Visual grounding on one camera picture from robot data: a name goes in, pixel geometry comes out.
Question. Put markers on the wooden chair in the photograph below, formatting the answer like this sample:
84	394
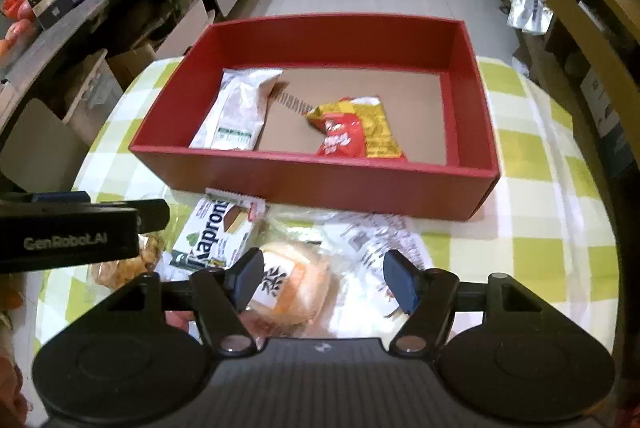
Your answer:
595	52

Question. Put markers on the white snack packet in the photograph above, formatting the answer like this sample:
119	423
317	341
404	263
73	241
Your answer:
235	107

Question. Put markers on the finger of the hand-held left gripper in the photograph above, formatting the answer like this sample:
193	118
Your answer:
60	197
154	216

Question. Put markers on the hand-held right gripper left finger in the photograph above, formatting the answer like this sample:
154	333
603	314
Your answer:
248	280

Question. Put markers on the dark blue box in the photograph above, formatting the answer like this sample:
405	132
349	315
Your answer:
55	7

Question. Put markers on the open cardboard box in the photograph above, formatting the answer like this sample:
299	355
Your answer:
185	32

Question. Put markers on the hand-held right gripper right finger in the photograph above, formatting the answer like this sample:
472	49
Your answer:
400	280

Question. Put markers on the silver foil bag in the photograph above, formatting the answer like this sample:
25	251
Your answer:
525	2

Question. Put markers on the clear printed packet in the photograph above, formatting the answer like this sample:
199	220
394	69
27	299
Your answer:
360	238

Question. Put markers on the red cardboard box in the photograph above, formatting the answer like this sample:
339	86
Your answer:
325	183

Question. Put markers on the green and white cracker packet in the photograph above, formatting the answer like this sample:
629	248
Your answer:
215	238

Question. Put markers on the light storage box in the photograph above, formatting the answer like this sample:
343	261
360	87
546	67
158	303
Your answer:
92	87

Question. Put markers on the bun packet with orange label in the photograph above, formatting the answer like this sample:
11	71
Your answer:
300	280

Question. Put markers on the red fruit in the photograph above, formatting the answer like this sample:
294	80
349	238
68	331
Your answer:
17	7

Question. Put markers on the red and yellow snack packet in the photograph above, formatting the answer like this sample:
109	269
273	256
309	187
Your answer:
342	138

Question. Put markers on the golden fried snack packet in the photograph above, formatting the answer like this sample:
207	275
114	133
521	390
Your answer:
120	270

